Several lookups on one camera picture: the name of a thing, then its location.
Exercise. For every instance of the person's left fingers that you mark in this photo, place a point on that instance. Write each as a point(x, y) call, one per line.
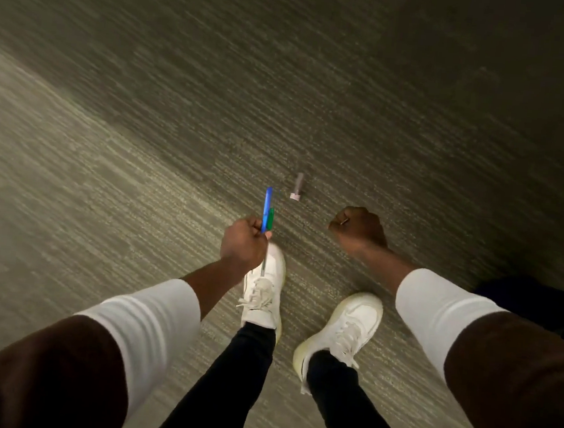
point(260, 226)

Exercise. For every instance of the person's right fingers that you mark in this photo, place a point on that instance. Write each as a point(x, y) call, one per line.
point(343, 220)

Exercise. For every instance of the white left sneaker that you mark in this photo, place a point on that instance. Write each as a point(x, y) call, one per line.
point(265, 291)

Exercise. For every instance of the black bag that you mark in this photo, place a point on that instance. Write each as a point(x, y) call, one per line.
point(540, 303)

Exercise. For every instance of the person's left forearm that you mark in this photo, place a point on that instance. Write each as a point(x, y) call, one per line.
point(165, 309)

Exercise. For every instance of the black right trouser leg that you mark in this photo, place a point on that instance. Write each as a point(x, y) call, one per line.
point(348, 409)

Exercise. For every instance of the blue pen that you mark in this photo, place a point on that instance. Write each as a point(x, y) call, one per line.
point(266, 210)

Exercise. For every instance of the person's right hand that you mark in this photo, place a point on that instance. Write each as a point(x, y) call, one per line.
point(363, 232)

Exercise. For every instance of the white right sneaker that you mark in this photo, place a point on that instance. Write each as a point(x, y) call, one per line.
point(343, 330)

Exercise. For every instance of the person's right forearm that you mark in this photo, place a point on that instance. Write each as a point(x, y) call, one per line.
point(427, 303)

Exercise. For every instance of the black left trouser leg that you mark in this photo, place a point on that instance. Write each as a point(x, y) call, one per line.
point(225, 388)

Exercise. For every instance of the white sneaker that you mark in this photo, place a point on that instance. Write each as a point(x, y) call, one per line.
point(343, 330)
point(265, 291)

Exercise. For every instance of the person's left hand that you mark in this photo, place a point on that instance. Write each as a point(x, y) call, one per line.
point(242, 243)

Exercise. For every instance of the green pen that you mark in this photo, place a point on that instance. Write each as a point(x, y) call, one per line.
point(270, 219)

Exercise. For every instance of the black trouser leg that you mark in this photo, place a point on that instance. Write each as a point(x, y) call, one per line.
point(225, 388)
point(348, 409)

